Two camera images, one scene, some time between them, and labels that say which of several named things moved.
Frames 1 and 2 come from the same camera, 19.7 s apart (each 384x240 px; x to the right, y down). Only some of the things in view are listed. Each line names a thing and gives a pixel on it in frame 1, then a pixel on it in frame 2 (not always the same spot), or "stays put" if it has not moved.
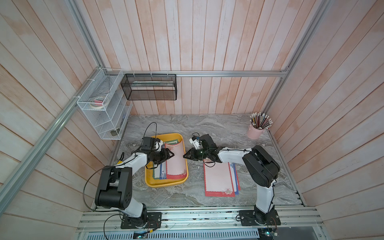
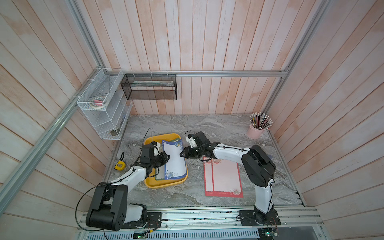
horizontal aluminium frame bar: (198, 73) stays put
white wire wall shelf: (102, 98) stays put
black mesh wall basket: (150, 86) stays put
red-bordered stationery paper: (176, 165) to (223, 178)
